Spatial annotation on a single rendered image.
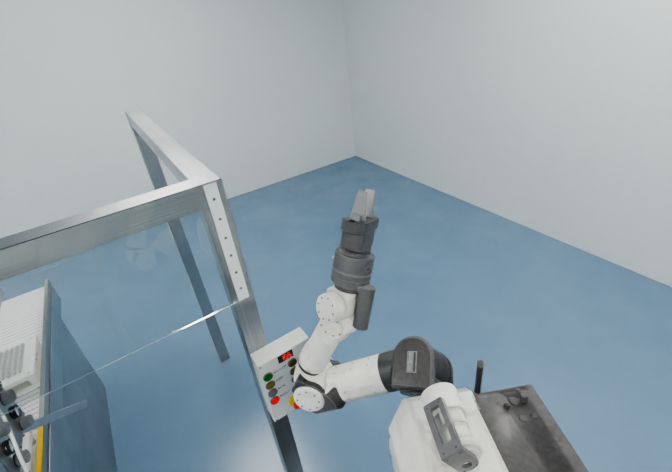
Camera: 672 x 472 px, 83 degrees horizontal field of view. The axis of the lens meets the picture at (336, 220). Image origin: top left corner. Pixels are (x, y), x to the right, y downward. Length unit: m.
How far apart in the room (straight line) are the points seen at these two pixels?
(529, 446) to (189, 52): 4.23
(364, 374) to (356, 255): 0.30
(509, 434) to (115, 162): 4.19
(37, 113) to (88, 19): 0.95
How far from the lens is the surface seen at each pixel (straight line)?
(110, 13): 4.37
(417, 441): 0.81
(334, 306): 0.81
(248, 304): 1.09
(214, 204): 0.91
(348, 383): 0.98
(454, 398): 0.73
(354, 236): 0.78
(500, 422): 0.85
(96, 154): 4.47
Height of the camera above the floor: 1.94
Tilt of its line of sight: 30 degrees down
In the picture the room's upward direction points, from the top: 7 degrees counter-clockwise
